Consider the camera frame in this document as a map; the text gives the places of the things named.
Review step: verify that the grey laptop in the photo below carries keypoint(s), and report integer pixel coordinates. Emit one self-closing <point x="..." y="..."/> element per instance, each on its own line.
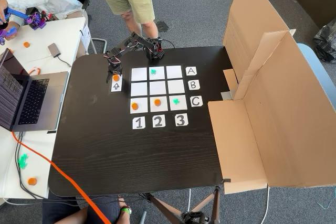
<point x="39" y="100"/>

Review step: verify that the grey usb hub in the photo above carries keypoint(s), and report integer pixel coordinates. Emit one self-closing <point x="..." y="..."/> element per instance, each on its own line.
<point x="53" y="50"/>

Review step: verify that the seated person's right hand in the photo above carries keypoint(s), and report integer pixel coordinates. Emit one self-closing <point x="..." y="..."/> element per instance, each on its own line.
<point x="2" y="9"/>

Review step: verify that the paper sheet letter B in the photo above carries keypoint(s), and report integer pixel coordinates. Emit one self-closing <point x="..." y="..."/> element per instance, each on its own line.
<point x="193" y="85"/>

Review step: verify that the white paper grid square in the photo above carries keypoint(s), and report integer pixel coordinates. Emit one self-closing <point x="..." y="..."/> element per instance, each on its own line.
<point x="139" y="89"/>
<point x="158" y="88"/>
<point x="174" y="72"/>
<point x="176" y="86"/>
<point x="160" y="76"/>
<point x="164" y="108"/>
<point x="139" y="74"/>
<point x="143" y="110"/>
<point x="183" y="107"/>

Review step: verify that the large brown cardboard screen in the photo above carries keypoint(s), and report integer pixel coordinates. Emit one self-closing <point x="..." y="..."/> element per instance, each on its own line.
<point x="275" y="116"/>

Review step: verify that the paper sheet number 1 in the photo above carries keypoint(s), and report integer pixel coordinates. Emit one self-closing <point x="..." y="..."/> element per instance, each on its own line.
<point x="138" y="123"/>

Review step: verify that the white arrow paper sheet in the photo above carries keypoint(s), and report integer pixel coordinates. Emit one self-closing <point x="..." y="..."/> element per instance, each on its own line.
<point x="116" y="87"/>

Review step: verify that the crouching person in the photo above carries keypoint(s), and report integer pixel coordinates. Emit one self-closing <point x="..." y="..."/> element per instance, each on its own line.
<point x="57" y="208"/>

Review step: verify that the black plastic bag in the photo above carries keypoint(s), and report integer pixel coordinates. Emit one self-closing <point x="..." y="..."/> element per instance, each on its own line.
<point x="325" y="43"/>

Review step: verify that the round orange token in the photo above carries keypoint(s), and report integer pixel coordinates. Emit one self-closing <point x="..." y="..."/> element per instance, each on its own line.
<point x="10" y="50"/>
<point x="26" y="44"/>
<point x="157" y="102"/>
<point x="32" y="181"/>
<point x="115" y="78"/>
<point x="134" y="106"/>

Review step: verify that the white paper sign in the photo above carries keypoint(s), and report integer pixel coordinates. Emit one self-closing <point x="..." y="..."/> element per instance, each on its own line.
<point x="85" y="35"/>

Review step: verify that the seated person's left hand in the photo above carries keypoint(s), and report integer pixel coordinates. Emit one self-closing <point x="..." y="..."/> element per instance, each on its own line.
<point x="15" y="33"/>

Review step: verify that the grey tape piece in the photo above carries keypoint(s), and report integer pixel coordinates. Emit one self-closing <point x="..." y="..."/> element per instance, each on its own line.
<point x="227" y="95"/>

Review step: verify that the purple blue leader arm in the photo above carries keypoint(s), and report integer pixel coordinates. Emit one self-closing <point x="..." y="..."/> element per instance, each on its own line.
<point x="35" y="22"/>

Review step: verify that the paper sheet number 2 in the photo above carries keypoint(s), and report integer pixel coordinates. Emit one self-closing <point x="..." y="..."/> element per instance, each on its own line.
<point x="158" y="121"/>

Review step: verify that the green cross token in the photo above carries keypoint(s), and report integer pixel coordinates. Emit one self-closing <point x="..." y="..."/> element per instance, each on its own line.
<point x="176" y="101"/>
<point x="153" y="71"/>
<point x="23" y="161"/>

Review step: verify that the crouching person's hand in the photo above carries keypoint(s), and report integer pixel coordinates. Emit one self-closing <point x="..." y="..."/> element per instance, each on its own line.
<point x="122" y="203"/>

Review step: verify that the white side table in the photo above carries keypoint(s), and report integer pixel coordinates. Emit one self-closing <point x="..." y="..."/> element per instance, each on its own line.
<point x="39" y="32"/>

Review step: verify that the paper sheet letter C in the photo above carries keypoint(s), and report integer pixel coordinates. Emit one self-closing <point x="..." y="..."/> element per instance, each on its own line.
<point x="196" y="101"/>

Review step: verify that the green wristband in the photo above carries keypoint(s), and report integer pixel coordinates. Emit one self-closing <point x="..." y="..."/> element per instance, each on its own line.
<point x="126" y="210"/>

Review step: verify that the red black clamp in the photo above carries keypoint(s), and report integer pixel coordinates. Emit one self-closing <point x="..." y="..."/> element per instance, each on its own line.
<point x="159" y="47"/>

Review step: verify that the paper sheet letter A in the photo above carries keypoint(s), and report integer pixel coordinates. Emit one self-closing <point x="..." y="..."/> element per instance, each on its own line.
<point x="191" y="71"/>

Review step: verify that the paper sheet number 3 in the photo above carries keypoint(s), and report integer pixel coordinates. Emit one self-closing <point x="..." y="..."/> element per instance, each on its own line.
<point x="181" y="120"/>

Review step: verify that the brown legged tripod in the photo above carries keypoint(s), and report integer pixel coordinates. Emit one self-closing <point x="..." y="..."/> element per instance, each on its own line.
<point x="194" y="218"/>

